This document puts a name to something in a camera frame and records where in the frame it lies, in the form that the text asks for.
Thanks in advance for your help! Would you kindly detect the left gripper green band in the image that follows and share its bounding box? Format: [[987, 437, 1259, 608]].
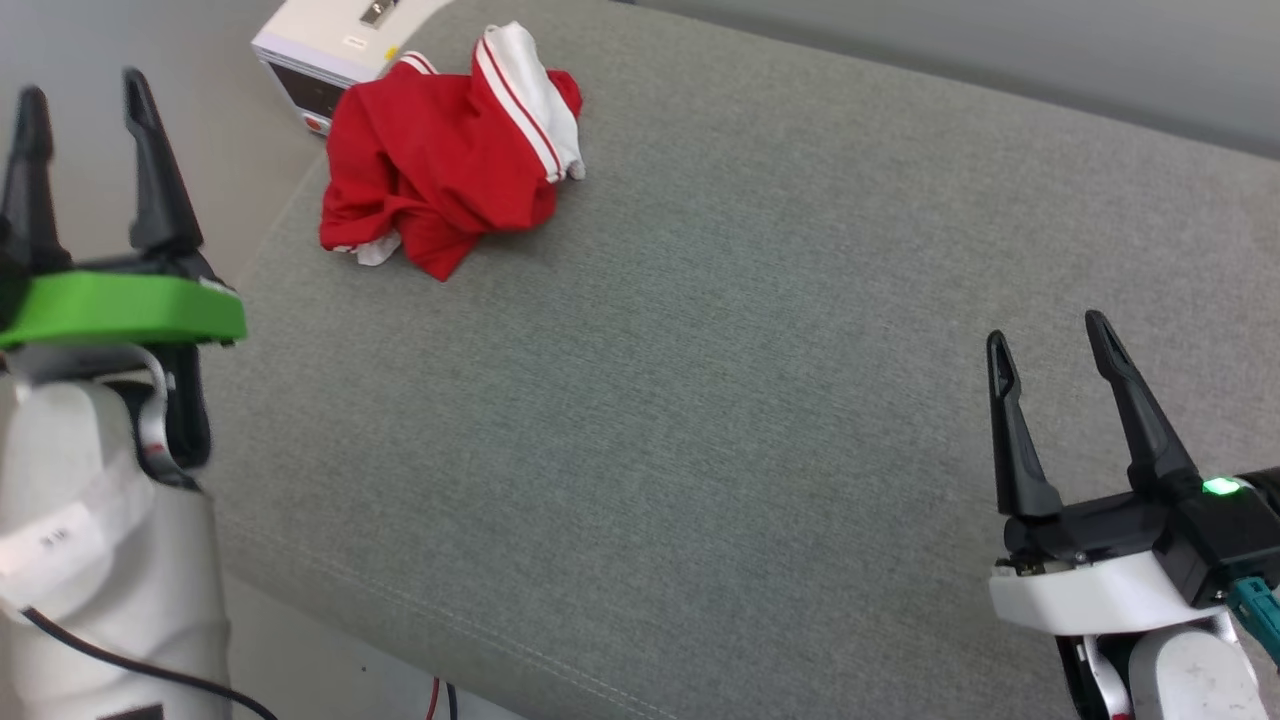
[[0, 67, 248, 493]]

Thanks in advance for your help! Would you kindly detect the red basketball jersey number 23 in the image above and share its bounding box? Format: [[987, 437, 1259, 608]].
[[319, 21, 587, 283]]

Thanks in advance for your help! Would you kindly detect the teal right cable connector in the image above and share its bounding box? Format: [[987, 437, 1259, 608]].
[[1227, 577, 1280, 668]]

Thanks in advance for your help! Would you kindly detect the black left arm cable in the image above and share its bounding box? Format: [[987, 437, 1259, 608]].
[[20, 604, 279, 720]]

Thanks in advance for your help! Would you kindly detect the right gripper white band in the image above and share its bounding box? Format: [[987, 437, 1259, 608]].
[[986, 309, 1228, 638]]

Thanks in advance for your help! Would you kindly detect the white equipment box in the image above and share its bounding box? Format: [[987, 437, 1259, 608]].
[[250, 0, 453, 137]]

